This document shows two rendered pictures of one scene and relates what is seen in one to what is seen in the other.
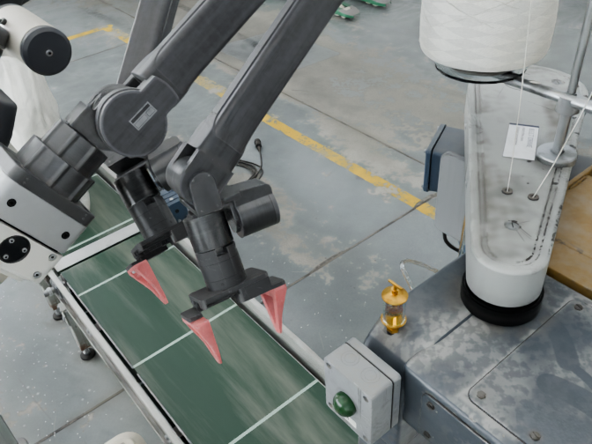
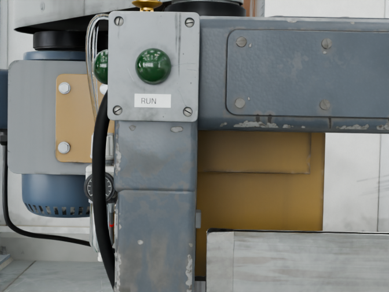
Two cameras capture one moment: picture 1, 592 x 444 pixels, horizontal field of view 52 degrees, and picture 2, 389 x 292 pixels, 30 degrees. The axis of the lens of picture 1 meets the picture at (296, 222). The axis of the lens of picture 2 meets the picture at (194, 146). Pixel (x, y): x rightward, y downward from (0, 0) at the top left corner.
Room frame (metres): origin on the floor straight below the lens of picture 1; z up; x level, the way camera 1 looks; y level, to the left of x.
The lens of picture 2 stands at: (0.01, 0.42, 1.25)
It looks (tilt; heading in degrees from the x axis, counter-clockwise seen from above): 3 degrees down; 307
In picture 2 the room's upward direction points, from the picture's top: 1 degrees clockwise
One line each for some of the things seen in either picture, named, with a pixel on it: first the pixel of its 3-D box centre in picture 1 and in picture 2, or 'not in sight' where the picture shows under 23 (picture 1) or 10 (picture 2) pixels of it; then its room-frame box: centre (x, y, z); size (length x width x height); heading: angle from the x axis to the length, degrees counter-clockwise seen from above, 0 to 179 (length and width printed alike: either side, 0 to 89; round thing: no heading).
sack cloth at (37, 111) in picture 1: (34, 126); not in sight; (2.16, 1.00, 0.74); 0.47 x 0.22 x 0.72; 35
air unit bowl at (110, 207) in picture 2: not in sight; (102, 226); (0.62, -0.21, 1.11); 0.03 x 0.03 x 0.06
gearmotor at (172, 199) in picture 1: (156, 198); not in sight; (2.15, 0.60, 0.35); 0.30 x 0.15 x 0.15; 37
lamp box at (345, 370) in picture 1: (361, 390); (154, 68); (0.41, -0.06, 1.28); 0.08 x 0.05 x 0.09; 37
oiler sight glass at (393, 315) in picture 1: (394, 307); not in sight; (0.46, -0.10, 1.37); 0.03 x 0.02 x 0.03; 37
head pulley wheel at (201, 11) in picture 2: (500, 291); (205, 19); (0.49, -0.23, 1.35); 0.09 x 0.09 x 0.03
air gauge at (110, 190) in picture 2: not in sight; (100, 186); (0.61, -0.19, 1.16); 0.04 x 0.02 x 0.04; 37
